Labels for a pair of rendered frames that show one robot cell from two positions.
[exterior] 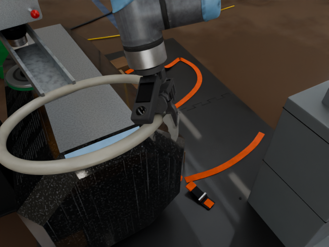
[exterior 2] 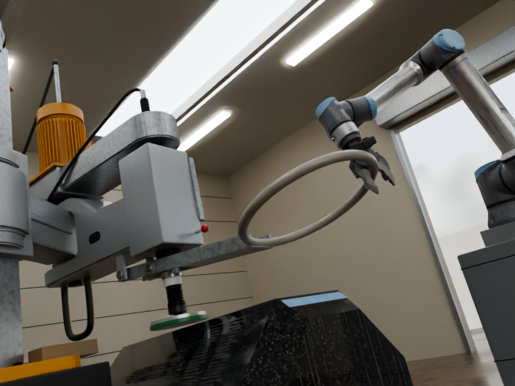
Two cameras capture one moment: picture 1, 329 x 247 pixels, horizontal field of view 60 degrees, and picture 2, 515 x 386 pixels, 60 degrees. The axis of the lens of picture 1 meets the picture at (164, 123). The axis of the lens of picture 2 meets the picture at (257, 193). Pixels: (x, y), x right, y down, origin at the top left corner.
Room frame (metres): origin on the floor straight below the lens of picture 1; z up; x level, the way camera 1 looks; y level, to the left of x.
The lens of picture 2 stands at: (-0.65, 0.80, 0.69)
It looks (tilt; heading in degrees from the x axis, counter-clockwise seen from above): 18 degrees up; 342
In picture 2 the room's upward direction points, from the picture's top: 13 degrees counter-clockwise
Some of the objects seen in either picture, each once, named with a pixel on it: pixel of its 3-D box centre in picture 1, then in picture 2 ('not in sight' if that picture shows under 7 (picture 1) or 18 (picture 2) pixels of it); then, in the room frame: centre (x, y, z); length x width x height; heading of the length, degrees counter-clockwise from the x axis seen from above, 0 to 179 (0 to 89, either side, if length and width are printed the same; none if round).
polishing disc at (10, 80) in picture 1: (30, 72); (178, 318); (1.12, 0.63, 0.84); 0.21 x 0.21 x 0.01
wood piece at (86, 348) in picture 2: not in sight; (63, 352); (1.11, 1.04, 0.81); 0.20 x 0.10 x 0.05; 125
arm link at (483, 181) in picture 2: not in sight; (498, 181); (0.83, -0.78, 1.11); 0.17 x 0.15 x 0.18; 5
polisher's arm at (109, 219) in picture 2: not in sight; (107, 237); (1.44, 0.86, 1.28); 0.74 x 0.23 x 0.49; 38
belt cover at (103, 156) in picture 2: not in sight; (103, 171); (1.40, 0.84, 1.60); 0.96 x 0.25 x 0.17; 38
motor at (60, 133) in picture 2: not in sight; (65, 145); (1.65, 1.02, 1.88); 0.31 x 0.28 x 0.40; 128
